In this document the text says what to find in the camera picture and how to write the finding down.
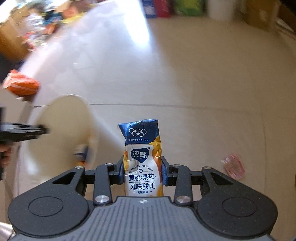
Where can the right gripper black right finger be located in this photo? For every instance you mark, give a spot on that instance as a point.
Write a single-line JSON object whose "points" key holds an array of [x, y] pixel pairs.
{"points": [[223, 205]]}

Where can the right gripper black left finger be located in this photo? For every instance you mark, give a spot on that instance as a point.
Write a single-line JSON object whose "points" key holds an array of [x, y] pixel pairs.
{"points": [[62, 203]]}

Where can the clutter pile of toys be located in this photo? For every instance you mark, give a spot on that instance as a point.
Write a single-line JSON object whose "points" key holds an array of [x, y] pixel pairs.
{"points": [[26, 25]]}

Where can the person's left hand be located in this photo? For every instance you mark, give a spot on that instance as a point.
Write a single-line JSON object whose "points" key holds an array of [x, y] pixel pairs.
{"points": [[6, 155]]}

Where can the cream white plastic bin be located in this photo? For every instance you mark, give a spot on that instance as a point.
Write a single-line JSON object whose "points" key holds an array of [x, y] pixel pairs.
{"points": [[71, 122]]}

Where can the white plastic bucket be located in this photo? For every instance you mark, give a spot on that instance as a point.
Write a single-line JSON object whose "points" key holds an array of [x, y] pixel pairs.
{"points": [[221, 10]]}

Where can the green carton box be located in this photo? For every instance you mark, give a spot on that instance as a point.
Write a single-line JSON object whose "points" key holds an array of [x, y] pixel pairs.
{"points": [[189, 7]]}

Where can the yellow peach yoghurt carton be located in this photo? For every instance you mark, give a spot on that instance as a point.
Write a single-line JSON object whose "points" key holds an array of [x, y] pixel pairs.
{"points": [[142, 158]]}

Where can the red box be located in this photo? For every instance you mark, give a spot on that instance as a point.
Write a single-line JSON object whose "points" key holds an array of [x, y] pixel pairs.
{"points": [[163, 8]]}

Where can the blue box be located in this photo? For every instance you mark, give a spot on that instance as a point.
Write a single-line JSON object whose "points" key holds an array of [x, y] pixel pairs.
{"points": [[149, 8]]}

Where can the red pastry wrapper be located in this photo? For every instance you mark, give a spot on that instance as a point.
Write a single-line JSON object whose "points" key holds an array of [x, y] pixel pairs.
{"points": [[233, 166]]}

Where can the orange plastic bag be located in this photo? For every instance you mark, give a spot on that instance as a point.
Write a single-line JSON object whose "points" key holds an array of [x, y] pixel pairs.
{"points": [[20, 85]]}

